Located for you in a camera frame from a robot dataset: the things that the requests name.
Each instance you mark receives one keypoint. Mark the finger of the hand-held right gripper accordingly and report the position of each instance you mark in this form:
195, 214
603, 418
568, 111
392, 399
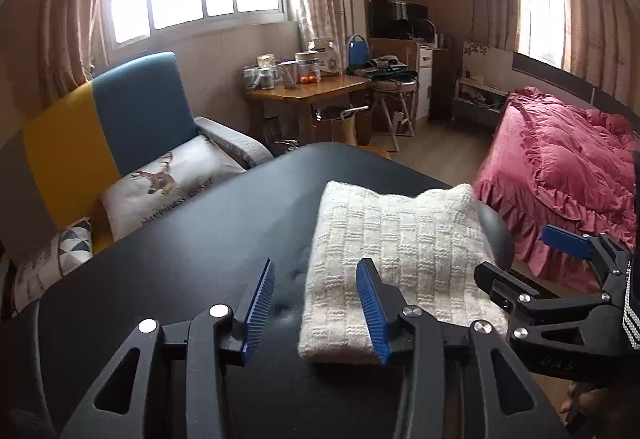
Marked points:
565, 241
510, 284

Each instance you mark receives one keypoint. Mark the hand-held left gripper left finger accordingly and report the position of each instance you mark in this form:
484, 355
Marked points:
260, 314

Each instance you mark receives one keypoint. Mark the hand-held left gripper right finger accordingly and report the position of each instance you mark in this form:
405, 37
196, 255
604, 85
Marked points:
372, 314

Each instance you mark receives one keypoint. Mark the cream knitted towel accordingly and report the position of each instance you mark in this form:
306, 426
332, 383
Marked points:
415, 259

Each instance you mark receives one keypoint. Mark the person's right hand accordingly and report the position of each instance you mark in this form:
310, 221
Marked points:
592, 401

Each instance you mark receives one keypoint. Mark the pink ruffled quilt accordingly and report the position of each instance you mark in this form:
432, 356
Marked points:
555, 159

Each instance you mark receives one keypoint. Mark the deer print pillow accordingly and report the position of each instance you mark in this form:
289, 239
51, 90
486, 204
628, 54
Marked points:
200, 169

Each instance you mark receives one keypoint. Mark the dark bed headboard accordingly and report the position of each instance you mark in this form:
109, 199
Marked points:
560, 74

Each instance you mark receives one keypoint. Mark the low white shelf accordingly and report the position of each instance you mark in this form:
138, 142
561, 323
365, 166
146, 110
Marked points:
480, 89

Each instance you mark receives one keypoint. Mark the brown paper bag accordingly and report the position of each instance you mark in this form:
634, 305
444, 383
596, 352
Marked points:
335, 126

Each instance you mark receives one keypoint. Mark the white cabinet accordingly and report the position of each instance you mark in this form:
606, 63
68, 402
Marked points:
424, 79

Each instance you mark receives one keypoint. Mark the triangle pattern pillow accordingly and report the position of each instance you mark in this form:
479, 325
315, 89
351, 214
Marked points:
45, 264

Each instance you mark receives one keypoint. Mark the wooden side table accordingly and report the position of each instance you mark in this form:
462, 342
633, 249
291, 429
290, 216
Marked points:
310, 91

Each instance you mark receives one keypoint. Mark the round stool with clutter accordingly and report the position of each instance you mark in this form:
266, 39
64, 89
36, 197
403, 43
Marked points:
392, 86

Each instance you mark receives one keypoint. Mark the group of small bottles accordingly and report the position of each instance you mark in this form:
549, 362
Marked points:
265, 76

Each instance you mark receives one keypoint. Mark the narrow window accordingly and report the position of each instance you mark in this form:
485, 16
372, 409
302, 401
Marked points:
542, 4

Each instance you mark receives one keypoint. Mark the oranges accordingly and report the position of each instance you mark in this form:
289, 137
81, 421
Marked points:
310, 79

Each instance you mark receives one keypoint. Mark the grey yellow blue sofa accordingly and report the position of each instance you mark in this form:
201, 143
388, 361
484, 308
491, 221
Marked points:
140, 104

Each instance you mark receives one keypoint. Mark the clear plastic jar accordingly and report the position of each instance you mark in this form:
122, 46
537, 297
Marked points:
306, 64

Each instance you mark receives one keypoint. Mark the white packet box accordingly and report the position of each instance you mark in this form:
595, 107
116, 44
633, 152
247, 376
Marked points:
326, 56

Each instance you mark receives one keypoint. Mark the black television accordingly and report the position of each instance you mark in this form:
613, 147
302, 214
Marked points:
395, 19

